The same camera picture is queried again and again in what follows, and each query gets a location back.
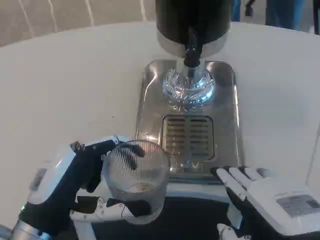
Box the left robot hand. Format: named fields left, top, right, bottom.
left=19, top=134, right=154, bottom=238

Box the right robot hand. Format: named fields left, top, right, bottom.
left=210, top=166, right=320, bottom=240

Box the clear ribbed glass cup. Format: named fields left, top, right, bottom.
left=101, top=139, right=172, bottom=225

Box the drip tray grid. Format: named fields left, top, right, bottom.
left=161, top=114, right=216, bottom=160

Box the steel drip tray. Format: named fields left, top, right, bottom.
left=134, top=58, right=245, bottom=181

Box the black dispenser tap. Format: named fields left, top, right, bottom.
left=183, top=26, right=201, bottom=68

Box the person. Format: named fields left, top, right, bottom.
left=231, top=0, right=320, bottom=35

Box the black drink dispenser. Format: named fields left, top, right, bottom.
left=154, top=0, right=231, bottom=59

